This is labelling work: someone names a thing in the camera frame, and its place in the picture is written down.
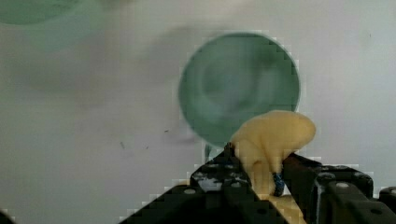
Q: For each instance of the green mug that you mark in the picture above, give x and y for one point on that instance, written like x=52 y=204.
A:
x=232 y=78

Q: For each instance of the green plastic colander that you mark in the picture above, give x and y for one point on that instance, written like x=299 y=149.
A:
x=51 y=25

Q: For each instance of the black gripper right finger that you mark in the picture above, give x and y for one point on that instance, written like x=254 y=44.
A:
x=336 y=194

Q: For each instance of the peeled plush banana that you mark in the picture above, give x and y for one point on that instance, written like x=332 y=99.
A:
x=262 y=144

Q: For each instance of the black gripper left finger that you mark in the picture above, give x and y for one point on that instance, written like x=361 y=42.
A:
x=219 y=192

